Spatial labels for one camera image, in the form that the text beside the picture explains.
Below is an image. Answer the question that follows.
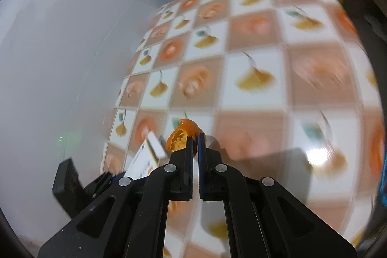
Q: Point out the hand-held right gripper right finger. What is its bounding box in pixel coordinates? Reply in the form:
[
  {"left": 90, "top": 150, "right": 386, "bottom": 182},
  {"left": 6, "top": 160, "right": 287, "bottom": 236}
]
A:
[{"left": 197, "top": 134, "right": 358, "bottom": 258}]

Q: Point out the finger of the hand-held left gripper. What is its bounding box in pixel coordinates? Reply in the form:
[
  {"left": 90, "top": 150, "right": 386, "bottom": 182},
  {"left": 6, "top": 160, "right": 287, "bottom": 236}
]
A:
[{"left": 83, "top": 172, "right": 121, "bottom": 201}]

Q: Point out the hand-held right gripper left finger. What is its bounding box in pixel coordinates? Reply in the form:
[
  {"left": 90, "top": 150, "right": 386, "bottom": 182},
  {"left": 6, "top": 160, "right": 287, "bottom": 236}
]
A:
[{"left": 37, "top": 136, "right": 194, "bottom": 258}]

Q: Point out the orange fruit peel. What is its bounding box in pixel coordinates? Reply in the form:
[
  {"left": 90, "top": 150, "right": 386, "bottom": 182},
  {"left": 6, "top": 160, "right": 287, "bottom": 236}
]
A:
[{"left": 166, "top": 118, "right": 208, "bottom": 156}]

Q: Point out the white and yellow carton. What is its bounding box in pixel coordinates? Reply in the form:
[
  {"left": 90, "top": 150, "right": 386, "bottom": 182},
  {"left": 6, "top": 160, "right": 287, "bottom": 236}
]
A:
[{"left": 123, "top": 130, "right": 167, "bottom": 180}]

